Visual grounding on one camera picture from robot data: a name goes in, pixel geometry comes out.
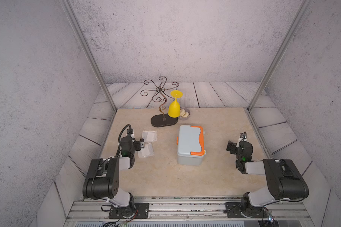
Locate gauze packet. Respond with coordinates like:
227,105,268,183
142,131,157,143
138,143,154,158

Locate grey first aid box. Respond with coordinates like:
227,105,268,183
177,150,206,166

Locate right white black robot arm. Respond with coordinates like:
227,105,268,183
225,138,309,218

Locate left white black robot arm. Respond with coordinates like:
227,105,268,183
82,124,144,219

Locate dark metal scroll stand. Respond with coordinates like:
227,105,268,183
140,76,179,128

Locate yellow plastic goblet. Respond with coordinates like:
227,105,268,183
168,90,183,118

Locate beige food pieces in bowl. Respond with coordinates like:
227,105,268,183
180,109,189,118

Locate small grey bowl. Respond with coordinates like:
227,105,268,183
178,108,190,120

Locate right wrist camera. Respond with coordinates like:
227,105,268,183
236,131,247,148

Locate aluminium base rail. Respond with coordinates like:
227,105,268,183
64,196,314,227

